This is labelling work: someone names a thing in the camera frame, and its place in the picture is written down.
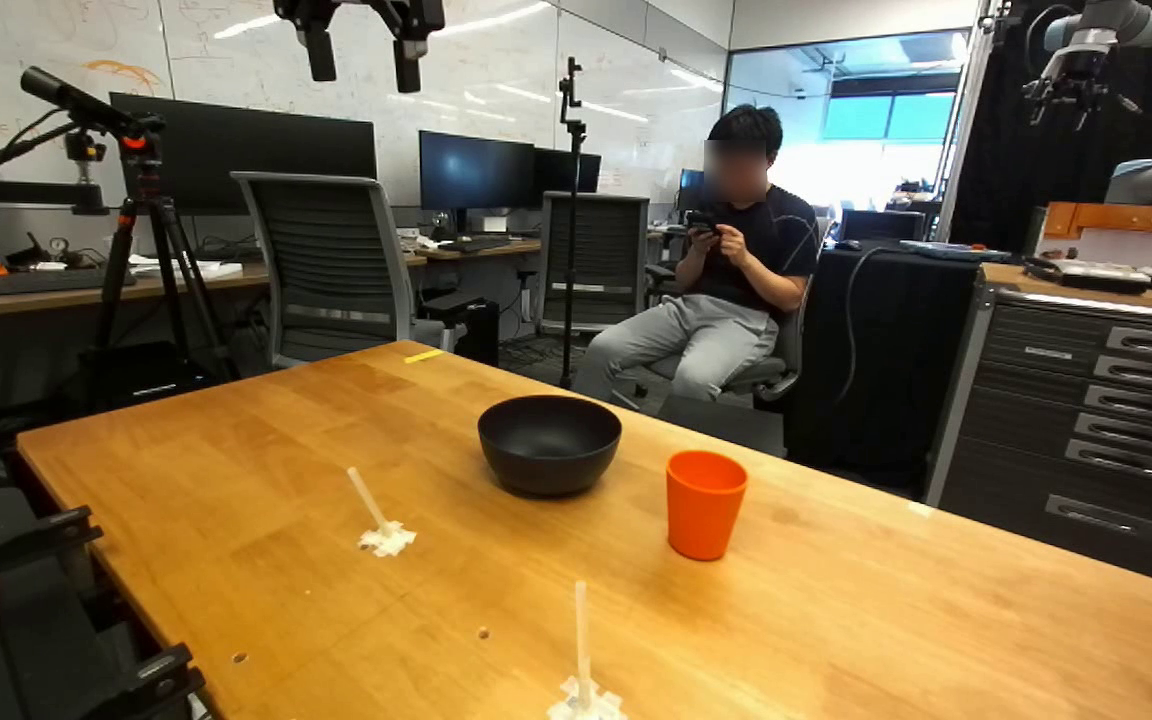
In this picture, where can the grey drawer cabinet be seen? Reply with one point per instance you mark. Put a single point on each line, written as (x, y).
(1051, 427)

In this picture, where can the black computer monitor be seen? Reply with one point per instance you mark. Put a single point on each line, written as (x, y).
(470, 174)

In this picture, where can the orange white tray on cabinet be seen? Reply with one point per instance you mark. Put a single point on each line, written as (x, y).
(1098, 240)

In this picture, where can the large black monitor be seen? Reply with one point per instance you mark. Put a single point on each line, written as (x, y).
(206, 147)

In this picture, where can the black bowl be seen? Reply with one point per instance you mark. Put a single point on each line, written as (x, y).
(551, 447)

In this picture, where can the grey mesh office chair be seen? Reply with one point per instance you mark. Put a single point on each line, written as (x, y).
(339, 279)

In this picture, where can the seated person in black shirt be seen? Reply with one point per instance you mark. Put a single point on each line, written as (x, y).
(740, 275)

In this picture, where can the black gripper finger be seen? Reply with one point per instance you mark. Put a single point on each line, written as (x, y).
(315, 33)
(410, 27)

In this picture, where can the black light stand pole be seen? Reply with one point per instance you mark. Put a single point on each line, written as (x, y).
(571, 117)

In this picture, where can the orange plastic cup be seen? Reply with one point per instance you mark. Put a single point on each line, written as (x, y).
(705, 493)

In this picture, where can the black cloth covered box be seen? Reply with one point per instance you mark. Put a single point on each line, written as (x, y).
(882, 338)

